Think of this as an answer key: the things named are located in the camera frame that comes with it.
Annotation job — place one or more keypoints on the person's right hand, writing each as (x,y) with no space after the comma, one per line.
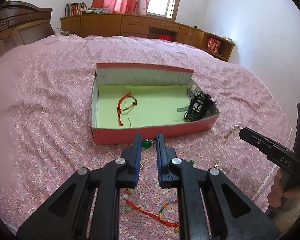
(277,193)

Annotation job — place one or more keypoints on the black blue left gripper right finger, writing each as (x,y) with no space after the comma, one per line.
(210,206)

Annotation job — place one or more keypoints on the pink floral bedspread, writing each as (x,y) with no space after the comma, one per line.
(45,92)

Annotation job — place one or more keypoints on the black feathered hair clip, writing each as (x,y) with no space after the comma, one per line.
(201,106)

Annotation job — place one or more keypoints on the pink cardboard box green lining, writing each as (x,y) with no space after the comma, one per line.
(145,99)

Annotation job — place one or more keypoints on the dark wooden headboard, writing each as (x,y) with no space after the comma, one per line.
(23,23)

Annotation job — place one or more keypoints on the red gift bag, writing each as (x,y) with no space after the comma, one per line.
(213,45)

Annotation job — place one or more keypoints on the green bead jewelry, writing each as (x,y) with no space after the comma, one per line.
(148,143)

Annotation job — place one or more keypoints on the row of books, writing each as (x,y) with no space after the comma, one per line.
(75,9)

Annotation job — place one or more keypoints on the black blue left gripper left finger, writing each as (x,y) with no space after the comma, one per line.
(86,206)

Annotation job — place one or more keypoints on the long wooden cabinet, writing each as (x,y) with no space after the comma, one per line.
(108,25)

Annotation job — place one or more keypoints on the pearl gold jewelry piece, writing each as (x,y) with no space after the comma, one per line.
(232,130)

